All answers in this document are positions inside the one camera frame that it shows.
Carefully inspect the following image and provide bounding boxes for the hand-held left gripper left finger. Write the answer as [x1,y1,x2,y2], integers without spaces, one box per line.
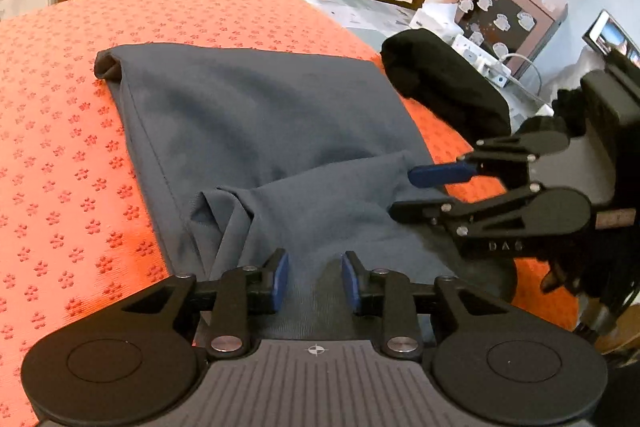
[121,249,290,359]

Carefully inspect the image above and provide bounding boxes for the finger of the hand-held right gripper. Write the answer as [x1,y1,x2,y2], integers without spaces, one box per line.
[389,183,545,239]
[407,133,541,188]

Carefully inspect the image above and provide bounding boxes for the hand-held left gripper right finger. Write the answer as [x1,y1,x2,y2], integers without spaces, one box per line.
[341,251,512,360]

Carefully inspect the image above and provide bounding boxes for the grey pants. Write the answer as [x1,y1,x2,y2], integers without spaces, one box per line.
[93,42,519,344]

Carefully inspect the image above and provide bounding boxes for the folded black garment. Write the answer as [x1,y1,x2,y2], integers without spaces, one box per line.
[380,28,512,142]

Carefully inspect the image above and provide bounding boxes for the white power strip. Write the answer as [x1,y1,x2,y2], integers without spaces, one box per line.
[451,34,514,88]

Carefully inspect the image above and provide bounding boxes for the white tissue box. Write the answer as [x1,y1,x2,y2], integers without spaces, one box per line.
[409,2,459,34]

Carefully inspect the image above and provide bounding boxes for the brown patterned box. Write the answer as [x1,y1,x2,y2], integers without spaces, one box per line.
[456,0,569,78]

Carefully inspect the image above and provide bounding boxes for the tablet with lit screen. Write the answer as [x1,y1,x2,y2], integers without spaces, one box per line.
[582,9,640,68]

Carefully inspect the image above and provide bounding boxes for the light patterned tablecloth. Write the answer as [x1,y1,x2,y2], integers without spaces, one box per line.
[289,0,422,44]

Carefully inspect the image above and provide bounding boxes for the orange patterned mat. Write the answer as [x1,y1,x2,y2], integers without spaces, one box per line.
[0,0,582,427]

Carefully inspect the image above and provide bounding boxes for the white cable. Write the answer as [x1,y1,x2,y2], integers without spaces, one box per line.
[499,53,553,108]

